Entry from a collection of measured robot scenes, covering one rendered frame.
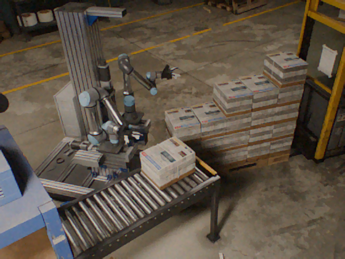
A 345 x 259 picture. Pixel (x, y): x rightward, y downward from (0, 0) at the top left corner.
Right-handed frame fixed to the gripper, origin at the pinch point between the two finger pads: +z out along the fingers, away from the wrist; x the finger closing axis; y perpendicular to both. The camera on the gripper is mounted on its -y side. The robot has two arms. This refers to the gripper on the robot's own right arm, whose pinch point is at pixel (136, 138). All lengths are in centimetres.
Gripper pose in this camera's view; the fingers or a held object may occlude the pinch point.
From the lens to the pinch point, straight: 274.4
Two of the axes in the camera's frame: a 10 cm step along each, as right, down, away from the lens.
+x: -6.8, 3.4, -6.5
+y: -0.6, 8.6, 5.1
